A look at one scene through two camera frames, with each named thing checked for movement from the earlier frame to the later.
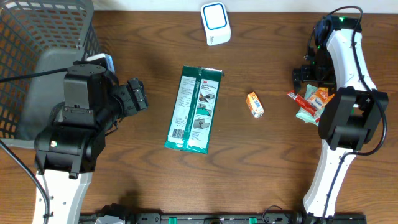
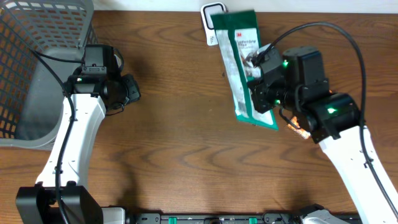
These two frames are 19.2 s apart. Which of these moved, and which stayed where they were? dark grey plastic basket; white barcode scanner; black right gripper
Moved: black right gripper
Stayed: white barcode scanner; dark grey plastic basket
